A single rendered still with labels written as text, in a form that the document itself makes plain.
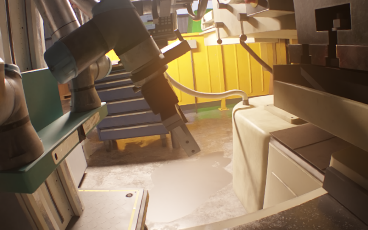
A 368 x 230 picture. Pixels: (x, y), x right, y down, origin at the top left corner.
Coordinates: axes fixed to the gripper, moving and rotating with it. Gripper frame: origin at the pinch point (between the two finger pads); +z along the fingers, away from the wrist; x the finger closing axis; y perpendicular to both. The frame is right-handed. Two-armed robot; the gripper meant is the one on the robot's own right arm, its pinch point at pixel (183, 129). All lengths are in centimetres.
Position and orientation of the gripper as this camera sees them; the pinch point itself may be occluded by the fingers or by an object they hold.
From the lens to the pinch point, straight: 49.3
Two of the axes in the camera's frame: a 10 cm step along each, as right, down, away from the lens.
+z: 4.6, 7.9, 4.2
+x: 1.8, 3.8, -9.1
